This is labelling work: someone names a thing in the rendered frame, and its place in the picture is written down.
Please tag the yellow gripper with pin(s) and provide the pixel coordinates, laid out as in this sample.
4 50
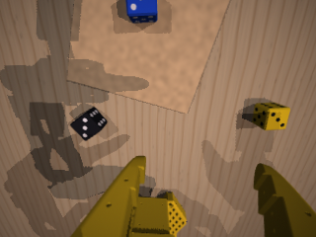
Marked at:
285 211

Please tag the blue die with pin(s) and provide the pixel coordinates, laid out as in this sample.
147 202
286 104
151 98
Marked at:
142 11

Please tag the tan mat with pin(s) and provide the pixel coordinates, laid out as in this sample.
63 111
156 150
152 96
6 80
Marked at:
158 63

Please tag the yellow die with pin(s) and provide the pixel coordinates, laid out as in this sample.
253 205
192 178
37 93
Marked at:
270 116

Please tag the black die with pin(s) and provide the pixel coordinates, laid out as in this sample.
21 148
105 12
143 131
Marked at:
89 124

